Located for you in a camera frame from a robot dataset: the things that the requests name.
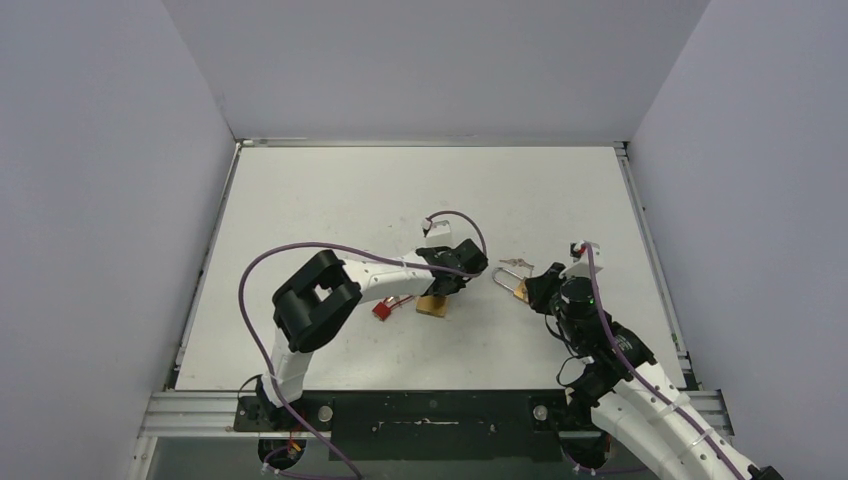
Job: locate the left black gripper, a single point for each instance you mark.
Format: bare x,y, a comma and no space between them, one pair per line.
441,253

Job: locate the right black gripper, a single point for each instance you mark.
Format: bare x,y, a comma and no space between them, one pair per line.
544,290

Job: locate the large brass padlock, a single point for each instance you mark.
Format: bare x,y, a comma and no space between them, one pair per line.
435,306

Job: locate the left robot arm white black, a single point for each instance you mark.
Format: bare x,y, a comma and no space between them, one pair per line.
312,306

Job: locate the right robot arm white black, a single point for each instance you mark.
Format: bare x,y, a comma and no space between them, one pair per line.
624,391

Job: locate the silver key bunch far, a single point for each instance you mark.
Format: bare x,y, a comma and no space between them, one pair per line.
518,262

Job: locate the long-shackle brass padlock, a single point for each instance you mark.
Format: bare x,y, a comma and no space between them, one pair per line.
512,282

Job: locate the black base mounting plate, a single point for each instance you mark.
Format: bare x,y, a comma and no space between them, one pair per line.
452,425

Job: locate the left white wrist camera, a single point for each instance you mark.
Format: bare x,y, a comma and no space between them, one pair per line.
437,233

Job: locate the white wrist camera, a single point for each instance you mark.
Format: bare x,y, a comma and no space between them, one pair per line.
581,265
437,233

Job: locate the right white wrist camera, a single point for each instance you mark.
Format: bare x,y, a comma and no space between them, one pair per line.
581,265

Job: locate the red cable padlock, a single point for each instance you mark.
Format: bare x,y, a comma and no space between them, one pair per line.
384,308

